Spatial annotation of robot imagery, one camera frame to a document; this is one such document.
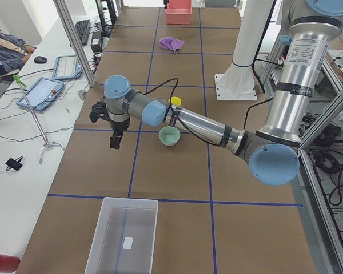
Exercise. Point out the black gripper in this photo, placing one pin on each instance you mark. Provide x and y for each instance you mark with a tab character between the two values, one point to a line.
118	125

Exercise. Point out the purple microfiber cloth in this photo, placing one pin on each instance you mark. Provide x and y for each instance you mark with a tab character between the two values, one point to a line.
171	44

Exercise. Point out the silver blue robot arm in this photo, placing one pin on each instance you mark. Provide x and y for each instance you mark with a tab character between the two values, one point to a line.
270	152

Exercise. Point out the clear plastic storage box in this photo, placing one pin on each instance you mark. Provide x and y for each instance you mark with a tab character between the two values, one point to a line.
124	237

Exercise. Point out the mint green bowl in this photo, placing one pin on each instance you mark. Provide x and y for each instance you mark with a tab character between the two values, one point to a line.
169	136

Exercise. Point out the yellow cup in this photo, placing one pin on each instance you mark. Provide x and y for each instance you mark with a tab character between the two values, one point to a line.
176	101

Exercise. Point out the blue teach pendant near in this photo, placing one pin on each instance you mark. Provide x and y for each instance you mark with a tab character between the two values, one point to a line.
43	92

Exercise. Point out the blue teach pendant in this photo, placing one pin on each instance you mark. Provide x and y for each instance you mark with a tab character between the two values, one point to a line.
43	92
66	68

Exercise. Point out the blue teach pendant far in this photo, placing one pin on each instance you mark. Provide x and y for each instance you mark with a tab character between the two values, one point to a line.
66	68

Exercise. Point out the black power adapter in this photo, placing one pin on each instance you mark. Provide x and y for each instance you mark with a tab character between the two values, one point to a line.
96	42

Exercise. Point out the black computer mouse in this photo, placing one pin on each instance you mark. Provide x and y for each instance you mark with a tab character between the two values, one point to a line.
40	60

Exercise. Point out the metal reacher grabber stick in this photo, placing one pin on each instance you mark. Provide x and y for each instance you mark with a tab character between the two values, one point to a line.
48	145

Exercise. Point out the black keyboard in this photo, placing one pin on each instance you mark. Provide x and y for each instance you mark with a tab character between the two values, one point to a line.
82	28

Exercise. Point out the person in striped shirt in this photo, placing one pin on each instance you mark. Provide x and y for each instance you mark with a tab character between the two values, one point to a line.
14	53

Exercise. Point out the pink plastic bin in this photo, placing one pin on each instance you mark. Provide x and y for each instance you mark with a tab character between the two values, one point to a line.
178	12

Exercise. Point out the red object at corner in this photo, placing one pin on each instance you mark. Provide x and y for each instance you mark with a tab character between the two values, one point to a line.
9	264

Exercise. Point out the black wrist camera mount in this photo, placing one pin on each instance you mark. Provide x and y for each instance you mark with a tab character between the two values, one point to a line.
99	111

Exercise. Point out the aluminium frame post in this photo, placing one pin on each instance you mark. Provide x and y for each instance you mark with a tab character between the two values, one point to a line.
75	42

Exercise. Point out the black clip with cable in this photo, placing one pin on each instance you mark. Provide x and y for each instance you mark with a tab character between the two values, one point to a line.
13	165

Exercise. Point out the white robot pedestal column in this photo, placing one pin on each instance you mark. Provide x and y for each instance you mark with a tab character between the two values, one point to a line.
237	83

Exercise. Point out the aluminium frame rack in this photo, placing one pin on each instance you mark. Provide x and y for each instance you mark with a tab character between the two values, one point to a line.
321	175

